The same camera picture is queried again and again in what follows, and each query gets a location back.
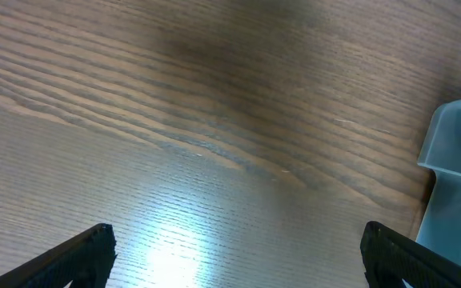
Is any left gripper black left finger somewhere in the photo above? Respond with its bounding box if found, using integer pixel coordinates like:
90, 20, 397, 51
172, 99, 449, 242
0, 223, 117, 288

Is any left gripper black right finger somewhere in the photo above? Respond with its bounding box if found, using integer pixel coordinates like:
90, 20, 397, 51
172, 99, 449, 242
360, 221, 461, 288

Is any clear plastic storage bin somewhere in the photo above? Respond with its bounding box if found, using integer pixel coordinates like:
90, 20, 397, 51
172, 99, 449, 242
416, 100, 461, 266

